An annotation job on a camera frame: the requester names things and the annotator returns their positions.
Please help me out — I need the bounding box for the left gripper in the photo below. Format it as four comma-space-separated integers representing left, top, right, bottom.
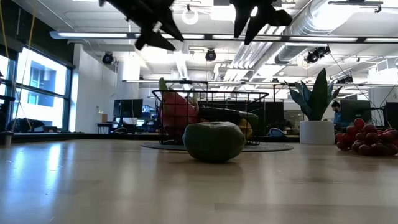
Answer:
98, 0, 185, 52

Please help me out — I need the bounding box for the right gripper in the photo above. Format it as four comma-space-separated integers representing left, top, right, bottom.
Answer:
229, 0, 294, 45

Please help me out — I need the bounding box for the small pink dragon fruit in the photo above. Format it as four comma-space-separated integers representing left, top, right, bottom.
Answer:
159, 77, 200, 139

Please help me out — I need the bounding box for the dark purple eggplant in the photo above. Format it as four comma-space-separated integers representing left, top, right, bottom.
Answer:
198, 106, 242, 125

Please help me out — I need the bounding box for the yellow starfruit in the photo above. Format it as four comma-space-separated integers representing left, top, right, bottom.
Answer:
238, 118, 253, 140

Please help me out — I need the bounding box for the long linear ceiling lamp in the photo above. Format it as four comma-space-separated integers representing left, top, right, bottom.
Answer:
49, 30, 398, 44

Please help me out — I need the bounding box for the black computer monitor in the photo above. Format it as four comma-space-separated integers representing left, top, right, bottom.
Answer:
113, 98, 144, 119
340, 99, 373, 123
384, 101, 398, 128

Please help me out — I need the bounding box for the office desk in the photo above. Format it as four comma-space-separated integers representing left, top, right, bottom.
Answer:
96, 121, 156, 134

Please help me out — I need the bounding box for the blue bag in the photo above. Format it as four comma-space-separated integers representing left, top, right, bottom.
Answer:
267, 127, 284, 138

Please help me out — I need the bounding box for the dark green avocado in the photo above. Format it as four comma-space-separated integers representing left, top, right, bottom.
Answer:
182, 121, 246, 164

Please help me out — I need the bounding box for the grey round mat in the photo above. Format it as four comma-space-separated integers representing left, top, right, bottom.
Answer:
141, 141, 294, 153

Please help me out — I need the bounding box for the person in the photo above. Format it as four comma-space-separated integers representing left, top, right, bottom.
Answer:
331, 101, 343, 124

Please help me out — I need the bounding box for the snake plant in white pot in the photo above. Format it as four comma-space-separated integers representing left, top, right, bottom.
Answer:
285, 67, 343, 146

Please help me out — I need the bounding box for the large office window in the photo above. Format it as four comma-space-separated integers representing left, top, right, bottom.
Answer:
0, 46, 74, 133

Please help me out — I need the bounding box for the red grape bunch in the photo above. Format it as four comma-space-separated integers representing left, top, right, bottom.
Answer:
335, 118, 398, 156

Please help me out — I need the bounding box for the dark bag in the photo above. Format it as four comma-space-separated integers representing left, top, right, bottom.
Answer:
6, 118, 44, 133

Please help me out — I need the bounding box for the silver ventilation duct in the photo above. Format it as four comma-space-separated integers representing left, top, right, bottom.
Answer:
275, 0, 343, 65

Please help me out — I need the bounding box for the black wire basket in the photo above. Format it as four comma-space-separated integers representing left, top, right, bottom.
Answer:
151, 80, 270, 146

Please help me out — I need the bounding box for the black aluminium rig frame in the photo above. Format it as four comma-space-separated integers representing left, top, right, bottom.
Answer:
11, 132, 301, 143

